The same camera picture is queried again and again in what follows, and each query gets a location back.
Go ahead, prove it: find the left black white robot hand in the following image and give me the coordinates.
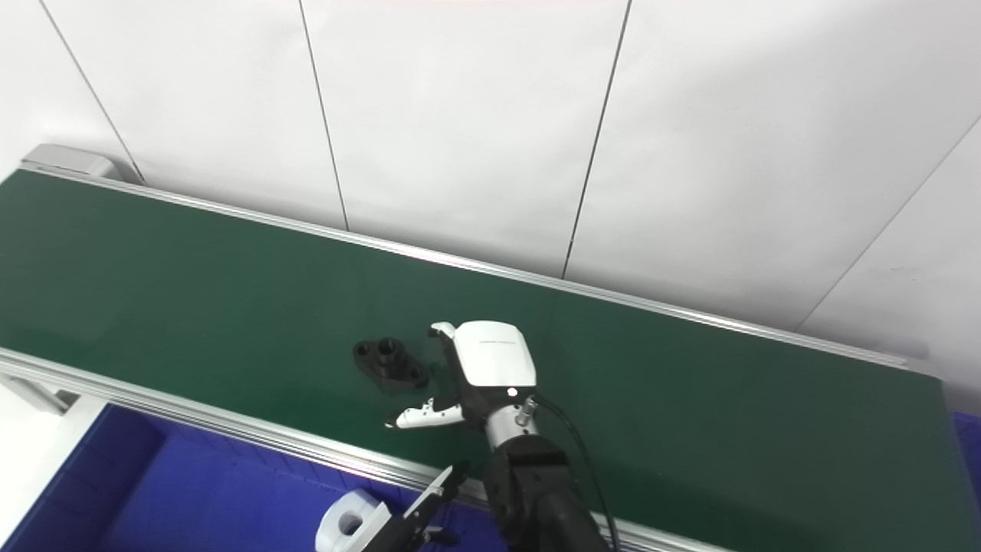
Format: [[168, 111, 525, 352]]
[[360, 462, 468, 552]]

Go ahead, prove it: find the blue bin with white part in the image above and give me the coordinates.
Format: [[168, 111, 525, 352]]
[[0, 403, 508, 552]]

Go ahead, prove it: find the long empty blue bin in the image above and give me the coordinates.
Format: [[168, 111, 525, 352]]
[[953, 411, 981, 503]]

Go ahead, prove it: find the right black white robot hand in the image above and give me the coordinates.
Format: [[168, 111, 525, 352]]
[[384, 320, 539, 431]]

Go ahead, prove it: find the white block part with hole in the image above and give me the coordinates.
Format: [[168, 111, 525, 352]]
[[315, 489, 392, 552]]

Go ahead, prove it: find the green conveyor belt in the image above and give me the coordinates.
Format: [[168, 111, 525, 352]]
[[0, 169, 976, 552], [0, 143, 981, 552]]

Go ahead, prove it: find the black flanged machine part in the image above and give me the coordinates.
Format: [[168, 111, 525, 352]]
[[352, 337, 431, 393]]

